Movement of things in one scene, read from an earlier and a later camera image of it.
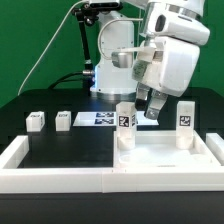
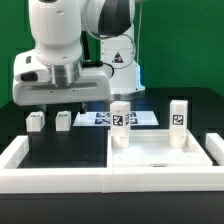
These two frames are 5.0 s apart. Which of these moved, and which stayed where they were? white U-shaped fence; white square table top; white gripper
Moved: white gripper; white square table top
Stayed: white U-shaped fence
